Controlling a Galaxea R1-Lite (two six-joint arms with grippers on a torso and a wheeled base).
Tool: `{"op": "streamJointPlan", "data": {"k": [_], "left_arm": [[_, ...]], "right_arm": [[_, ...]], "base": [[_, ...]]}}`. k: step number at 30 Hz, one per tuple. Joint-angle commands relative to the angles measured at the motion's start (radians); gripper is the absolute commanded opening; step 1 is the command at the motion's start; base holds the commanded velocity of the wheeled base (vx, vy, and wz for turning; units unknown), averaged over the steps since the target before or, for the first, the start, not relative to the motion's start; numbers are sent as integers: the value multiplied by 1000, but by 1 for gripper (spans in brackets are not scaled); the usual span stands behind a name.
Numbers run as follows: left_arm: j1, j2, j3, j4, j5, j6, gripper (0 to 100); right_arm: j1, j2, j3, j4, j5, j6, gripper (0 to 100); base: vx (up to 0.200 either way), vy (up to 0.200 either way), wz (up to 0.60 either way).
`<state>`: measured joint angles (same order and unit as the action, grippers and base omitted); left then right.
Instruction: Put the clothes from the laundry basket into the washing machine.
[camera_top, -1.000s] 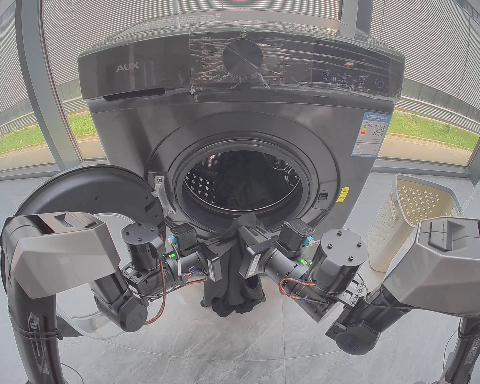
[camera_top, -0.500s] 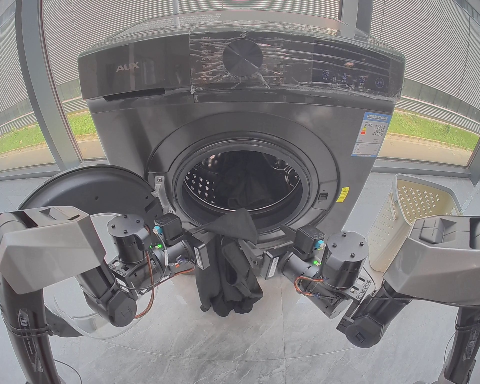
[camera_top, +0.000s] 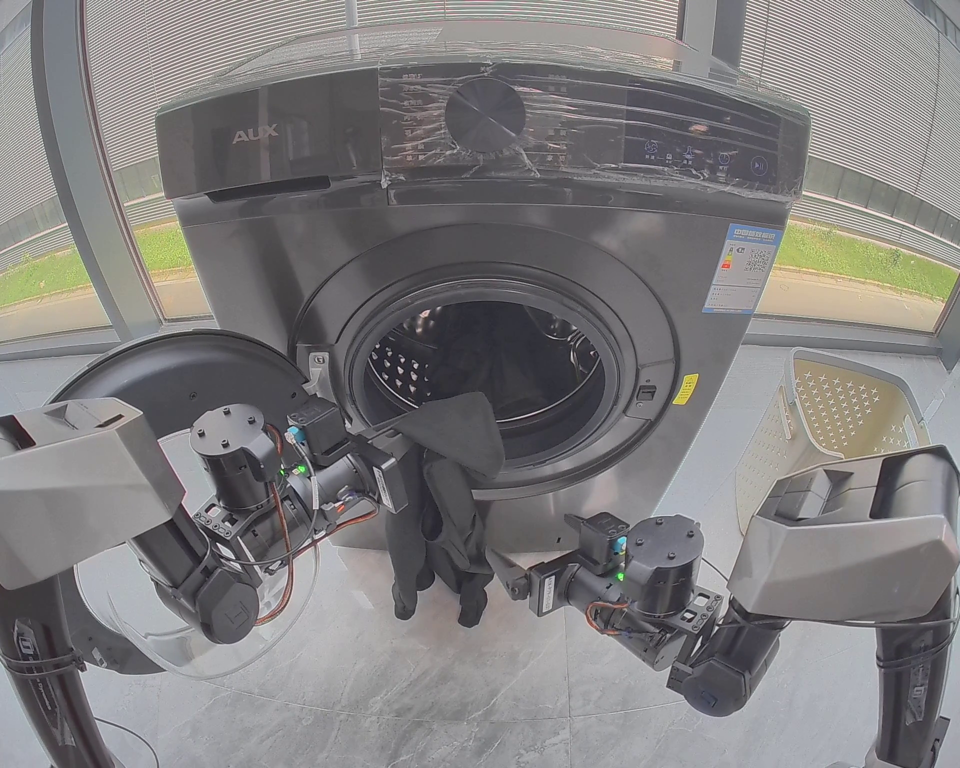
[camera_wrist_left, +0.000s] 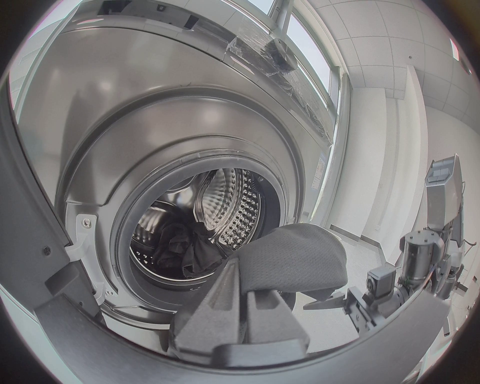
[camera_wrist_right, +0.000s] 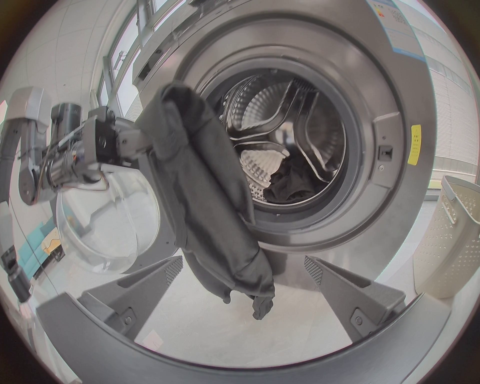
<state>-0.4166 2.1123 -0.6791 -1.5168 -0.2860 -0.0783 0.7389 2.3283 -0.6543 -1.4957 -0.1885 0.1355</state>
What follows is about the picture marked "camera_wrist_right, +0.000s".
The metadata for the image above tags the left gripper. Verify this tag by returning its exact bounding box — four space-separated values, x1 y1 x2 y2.
82 116 154 169

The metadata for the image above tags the grey washing machine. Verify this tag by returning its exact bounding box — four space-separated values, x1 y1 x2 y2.
127 0 439 298

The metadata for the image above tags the cream laundry basket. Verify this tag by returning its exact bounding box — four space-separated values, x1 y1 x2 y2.
412 174 480 299

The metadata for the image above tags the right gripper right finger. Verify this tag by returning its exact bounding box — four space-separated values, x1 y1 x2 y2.
304 256 407 344

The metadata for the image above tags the dark grey garment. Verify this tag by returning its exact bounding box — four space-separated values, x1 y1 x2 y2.
136 83 277 322

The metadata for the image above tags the black garment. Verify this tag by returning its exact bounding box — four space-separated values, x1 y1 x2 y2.
263 162 320 205

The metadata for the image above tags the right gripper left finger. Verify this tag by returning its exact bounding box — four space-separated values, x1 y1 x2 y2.
77 257 184 340

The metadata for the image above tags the window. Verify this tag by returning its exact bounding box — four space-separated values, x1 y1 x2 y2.
90 0 170 125

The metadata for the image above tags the washing machine door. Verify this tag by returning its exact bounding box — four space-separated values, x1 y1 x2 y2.
55 152 184 275

